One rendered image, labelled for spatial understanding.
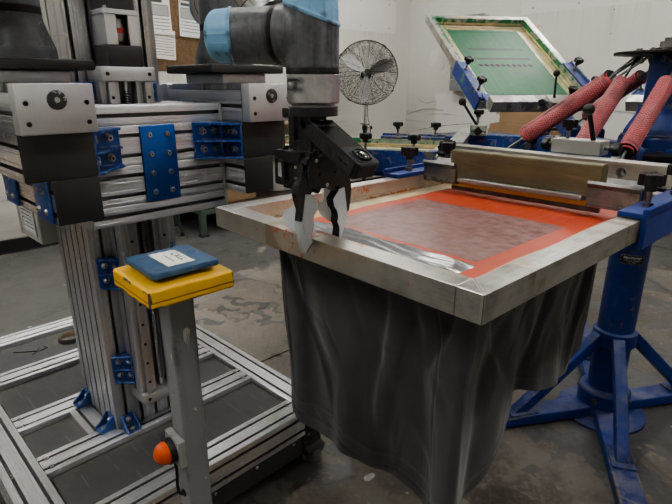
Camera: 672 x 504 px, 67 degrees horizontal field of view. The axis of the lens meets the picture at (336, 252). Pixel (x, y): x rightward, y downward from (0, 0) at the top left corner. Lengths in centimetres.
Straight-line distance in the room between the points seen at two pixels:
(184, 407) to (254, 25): 57
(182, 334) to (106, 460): 91
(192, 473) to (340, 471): 95
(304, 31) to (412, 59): 604
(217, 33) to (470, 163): 71
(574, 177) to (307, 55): 66
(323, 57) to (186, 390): 53
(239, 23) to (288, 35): 8
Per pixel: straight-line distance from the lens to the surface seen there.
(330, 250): 75
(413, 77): 673
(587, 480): 198
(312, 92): 73
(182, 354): 83
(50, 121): 109
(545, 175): 120
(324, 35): 74
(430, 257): 79
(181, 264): 75
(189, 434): 90
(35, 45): 122
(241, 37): 77
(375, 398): 94
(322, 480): 181
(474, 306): 60
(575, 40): 571
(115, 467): 165
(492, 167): 126
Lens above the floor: 121
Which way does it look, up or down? 18 degrees down
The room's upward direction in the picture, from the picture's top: straight up
